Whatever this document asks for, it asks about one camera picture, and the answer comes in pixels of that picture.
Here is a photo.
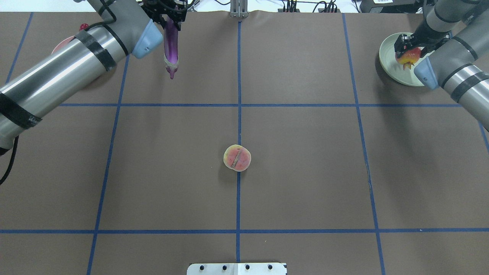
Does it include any pink plate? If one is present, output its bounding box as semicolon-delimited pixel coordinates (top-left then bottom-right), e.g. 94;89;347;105
51;36;75;55

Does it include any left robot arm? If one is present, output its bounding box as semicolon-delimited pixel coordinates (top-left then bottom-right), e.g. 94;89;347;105
0;0;194;155

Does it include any light green plate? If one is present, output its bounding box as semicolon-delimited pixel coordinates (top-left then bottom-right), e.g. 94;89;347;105
379;32;431;87

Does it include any red pomegranate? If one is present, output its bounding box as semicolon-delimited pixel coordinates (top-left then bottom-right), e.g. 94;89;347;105
395;47;421;70

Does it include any aluminium frame post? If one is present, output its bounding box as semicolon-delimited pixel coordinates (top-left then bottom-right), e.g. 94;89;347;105
229;0;249;19

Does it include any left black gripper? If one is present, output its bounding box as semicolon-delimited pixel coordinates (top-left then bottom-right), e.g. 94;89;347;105
142;0;188;31

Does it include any brown paper table cover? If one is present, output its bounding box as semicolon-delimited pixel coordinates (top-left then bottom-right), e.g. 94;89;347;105
1;11;488;275

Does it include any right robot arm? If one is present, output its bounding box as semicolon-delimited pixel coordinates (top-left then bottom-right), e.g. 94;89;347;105
393;0;489;129

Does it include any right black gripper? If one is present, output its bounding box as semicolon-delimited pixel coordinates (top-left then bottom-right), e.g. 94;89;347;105
393;32;451;58

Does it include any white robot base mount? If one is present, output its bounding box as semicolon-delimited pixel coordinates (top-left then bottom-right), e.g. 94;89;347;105
186;262;288;275

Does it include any yellow pink peach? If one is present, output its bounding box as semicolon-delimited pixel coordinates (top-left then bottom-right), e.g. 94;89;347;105
223;144;252;172

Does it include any purple eggplant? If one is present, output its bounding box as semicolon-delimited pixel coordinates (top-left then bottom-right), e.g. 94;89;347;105
164;17;179;79

